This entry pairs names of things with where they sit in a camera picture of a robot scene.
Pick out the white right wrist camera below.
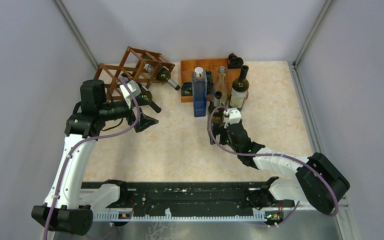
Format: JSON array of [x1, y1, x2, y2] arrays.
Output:
[[223, 108, 242, 129]]

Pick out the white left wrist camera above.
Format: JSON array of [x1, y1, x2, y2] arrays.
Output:
[[119, 80, 141, 108]]

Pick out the green bottle silver neck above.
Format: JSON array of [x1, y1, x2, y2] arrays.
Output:
[[208, 91, 224, 124]]

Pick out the black coiled item left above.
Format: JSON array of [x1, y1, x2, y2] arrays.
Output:
[[181, 81, 193, 97]]

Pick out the blue square glass bottle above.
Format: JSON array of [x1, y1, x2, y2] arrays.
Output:
[[192, 66, 207, 118]]

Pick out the wooden compartment tray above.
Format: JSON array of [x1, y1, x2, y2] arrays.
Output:
[[179, 58, 241, 98]]

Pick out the green bottle black neck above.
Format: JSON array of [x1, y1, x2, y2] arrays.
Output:
[[138, 84, 162, 114]]

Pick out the green bottle rack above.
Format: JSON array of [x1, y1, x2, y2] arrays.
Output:
[[144, 63, 180, 91]]

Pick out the black coiled item right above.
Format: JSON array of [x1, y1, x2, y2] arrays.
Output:
[[205, 70, 214, 96]]

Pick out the brown wooden wine rack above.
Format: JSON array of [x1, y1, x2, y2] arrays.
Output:
[[93, 46, 175, 101]]

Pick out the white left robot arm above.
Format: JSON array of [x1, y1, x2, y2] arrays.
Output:
[[31, 77, 158, 240]]

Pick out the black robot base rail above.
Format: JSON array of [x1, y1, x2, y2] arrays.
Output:
[[94, 177, 296, 226]]

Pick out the black coiled item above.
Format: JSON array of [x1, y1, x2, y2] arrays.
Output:
[[181, 81, 193, 97], [205, 70, 214, 96]]

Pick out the clear glass wine bottle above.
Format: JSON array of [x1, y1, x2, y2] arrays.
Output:
[[210, 66, 229, 107]]

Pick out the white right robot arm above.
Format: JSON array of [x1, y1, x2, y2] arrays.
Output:
[[207, 120, 351, 215]]

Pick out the black object behind tray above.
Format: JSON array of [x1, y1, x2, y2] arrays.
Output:
[[227, 53, 244, 69]]

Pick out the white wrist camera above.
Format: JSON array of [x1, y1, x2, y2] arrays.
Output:
[[119, 80, 141, 108], [223, 108, 242, 129]]

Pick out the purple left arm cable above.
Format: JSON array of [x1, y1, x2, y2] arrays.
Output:
[[42, 76, 142, 240]]

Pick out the green bottle white label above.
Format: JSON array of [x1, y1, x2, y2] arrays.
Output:
[[229, 65, 250, 111]]

